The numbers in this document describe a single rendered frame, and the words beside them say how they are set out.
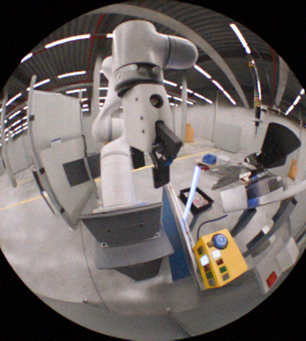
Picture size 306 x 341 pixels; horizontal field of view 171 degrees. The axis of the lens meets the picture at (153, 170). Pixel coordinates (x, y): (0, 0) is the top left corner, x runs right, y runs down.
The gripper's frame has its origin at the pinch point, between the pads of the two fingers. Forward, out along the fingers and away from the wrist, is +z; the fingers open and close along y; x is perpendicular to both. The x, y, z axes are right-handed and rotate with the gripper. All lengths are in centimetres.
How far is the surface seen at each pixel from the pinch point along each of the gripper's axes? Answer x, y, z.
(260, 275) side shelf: -22, -55, 42
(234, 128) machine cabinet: -758, 174, 18
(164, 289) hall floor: 13, -25, 124
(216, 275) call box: -1.7, -23.8, 18.1
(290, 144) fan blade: -49, -33, -8
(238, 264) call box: -7.6, -27.5, 18.6
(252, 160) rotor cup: -58, -15, 8
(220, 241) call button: -9.3, -18.3, 17.5
